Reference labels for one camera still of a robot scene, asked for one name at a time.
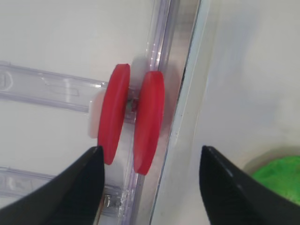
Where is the flat green lettuce leaf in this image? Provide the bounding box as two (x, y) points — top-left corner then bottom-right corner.
(252, 156), (300, 205)

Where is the clear tomato holder rail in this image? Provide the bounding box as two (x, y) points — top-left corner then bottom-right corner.
(0, 60), (139, 125)

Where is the red tomato slice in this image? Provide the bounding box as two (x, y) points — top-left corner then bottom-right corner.
(133, 71), (165, 175)
(97, 64), (130, 165)

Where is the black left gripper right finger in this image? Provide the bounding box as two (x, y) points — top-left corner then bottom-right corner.
(199, 145), (300, 225)

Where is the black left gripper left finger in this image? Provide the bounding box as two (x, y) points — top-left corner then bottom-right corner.
(0, 146), (105, 225)

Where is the white rectangular tray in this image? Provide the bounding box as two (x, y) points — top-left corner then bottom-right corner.
(150, 0), (300, 225)

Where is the clear bread holder rail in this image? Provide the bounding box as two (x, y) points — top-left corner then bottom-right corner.
(0, 166), (123, 218)

